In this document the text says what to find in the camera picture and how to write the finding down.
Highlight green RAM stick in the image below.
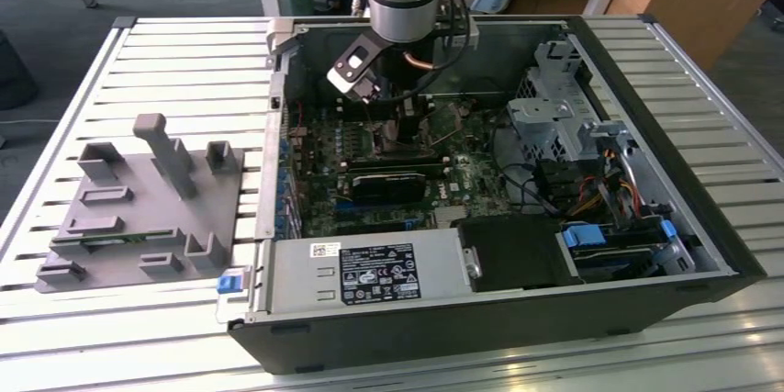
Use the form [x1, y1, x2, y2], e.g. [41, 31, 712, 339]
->
[80, 229, 178, 247]

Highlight black RAM slot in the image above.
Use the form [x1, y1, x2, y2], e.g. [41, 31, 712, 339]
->
[348, 158, 444, 168]
[348, 165, 444, 176]

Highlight black cable copper plug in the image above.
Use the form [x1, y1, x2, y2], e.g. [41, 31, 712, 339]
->
[370, 0, 476, 105]

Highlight black graphics card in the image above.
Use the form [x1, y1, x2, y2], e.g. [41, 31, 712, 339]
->
[338, 170, 429, 206]

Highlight silver chipset heatsink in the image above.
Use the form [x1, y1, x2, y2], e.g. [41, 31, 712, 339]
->
[433, 206, 470, 229]

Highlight black hard disk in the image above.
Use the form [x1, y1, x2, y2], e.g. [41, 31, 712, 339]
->
[573, 248, 657, 281]

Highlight blue disk carrier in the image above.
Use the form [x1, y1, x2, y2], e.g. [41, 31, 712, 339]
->
[560, 222, 609, 252]

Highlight metal socket cover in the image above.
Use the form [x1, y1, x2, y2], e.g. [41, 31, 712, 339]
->
[425, 100, 477, 146]

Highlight green motherboard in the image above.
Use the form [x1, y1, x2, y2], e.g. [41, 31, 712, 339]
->
[281, 97, 509, 240]

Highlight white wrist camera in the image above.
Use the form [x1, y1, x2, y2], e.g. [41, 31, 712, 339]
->
[325, 33, 392, 105]

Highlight black PC case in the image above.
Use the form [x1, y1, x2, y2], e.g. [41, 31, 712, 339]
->
[225, 14, 768, 375]

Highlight CPU socket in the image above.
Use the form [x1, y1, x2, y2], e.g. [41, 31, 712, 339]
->
[364, 119, 437, 159]

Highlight grey parts rack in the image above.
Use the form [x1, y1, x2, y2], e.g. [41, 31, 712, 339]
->
[34, 112, 248, 295]

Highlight silver drive cage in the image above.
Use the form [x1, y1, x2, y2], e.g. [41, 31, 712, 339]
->
[489, 40, 638, 168]

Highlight grey power supply unit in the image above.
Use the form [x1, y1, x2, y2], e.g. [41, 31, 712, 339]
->
[248, 226, 485, 319]

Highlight yellow red power wires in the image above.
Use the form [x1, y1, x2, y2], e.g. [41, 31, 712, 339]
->
[565, 148, 644, 228]

